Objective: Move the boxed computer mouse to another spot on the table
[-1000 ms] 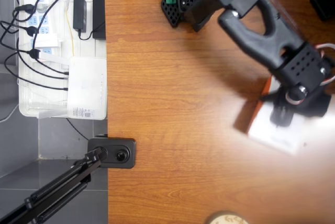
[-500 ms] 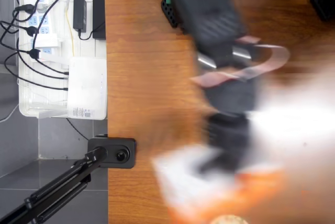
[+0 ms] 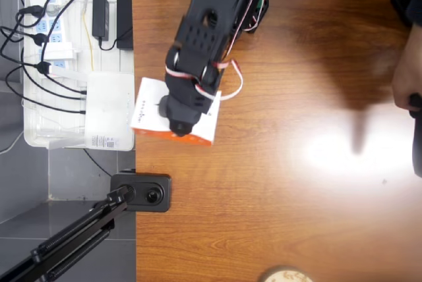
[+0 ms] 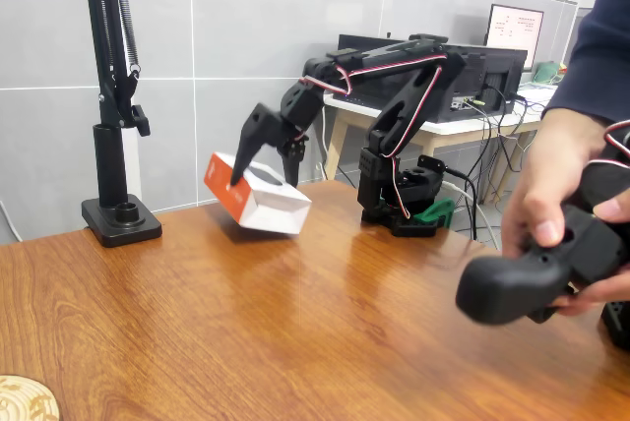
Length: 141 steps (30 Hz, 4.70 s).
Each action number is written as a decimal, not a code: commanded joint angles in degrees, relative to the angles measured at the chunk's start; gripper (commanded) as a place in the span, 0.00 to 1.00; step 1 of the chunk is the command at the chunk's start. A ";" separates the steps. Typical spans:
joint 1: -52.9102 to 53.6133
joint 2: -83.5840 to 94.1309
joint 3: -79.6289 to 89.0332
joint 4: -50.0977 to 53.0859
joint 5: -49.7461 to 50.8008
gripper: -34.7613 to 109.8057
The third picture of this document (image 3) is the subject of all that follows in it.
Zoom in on black adapter output cable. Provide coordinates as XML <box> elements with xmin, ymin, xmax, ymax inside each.
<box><xmin>98</xmin><ymin>28</ymin><xmax>134</xmax><ymax>51</ymax></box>

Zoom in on white power strip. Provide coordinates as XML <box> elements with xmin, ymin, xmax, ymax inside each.
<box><xmin>28</xmin><ymin>0</ymin><xmax>72</xmax><ymax>69</ymax></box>

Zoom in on white charger plug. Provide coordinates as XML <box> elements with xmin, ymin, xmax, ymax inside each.
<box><xmin>44</xmin><ymin>41</ymin><xmax>80</xmax><ymax>63</ymax></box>

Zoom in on black desk clamp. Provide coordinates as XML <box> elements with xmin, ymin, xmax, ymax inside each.
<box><xmin>109</xmin><ymin>170</ymin><xmax>173</xmax><ymax>213</ymax></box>

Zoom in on wide black power adapter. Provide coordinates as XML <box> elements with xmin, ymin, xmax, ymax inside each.
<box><xmin>117</xmin><ymin>0</ymin><xmax>134</xmax><ymax>50</ymax></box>

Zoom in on red white servo cable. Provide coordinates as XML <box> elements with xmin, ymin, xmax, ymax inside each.
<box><xmin>164</xmin><ymin>59</ymin><xmax>244</xmax><ymax>101</ymax></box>
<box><xmin>227</xmin><ymin>0</ymin><xmax>270</xmax><ymax>56</ymax></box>

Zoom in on dark sleeved forearm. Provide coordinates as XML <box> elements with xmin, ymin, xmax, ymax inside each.
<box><xmin>404</xmin><ymin>0</ymin><xmax>422</xmax><ymax>32</ymax></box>

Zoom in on slim black power adapter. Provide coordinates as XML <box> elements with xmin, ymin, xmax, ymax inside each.
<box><xmin>92</xmin><ymin>0</ymin><xmax>111</xmax><ymax>41</ymax></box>

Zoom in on person's hand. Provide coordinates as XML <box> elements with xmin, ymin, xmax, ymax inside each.
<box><xmin>392</xmin><ymin>26</ymin><xmax>422</xmax><ymax>110</ymax></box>

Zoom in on white router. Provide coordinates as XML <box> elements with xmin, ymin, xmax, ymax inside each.
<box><xmin>48</xmin><ymin>65</ymin><xmax>136</xmax><ymax>152</ymax></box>

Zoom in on black router cable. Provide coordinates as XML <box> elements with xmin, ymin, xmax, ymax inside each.
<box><xmin>45</xmin><ymin>71</ymin><xmax>88</xmax><ymax>95</ymax></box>
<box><xmin>20</xmin><ymin>47</ymin><xmax>88</xmax><ymax>101</ymax></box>
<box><xmin>5</xmin><ymin>65</ymin><xmax>88</xmax><ymax>114</ymax></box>

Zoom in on white orange mouse box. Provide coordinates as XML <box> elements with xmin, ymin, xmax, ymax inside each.
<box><xmin>131</xmin><ymin>76</ymin><xmax>222</xmax><ymax>148</ymax></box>

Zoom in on round wooden coaster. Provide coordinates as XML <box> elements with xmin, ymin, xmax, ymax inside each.
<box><xmin>262</xmin><ymin>266</ymin><xmax>313</xmax><ymax>282</ymax></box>

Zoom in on thin yellow cable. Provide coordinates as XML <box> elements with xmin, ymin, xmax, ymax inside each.
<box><xmin>81</xmin><ymin>11</ymin><xmax>96</xmax><ymax>72</ymax></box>

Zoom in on white plastic tray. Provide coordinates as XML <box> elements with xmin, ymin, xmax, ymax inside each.
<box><xmin>23</xmin><ymin>0</ymin><xmax>142</xmax><ymax>152</ymax></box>

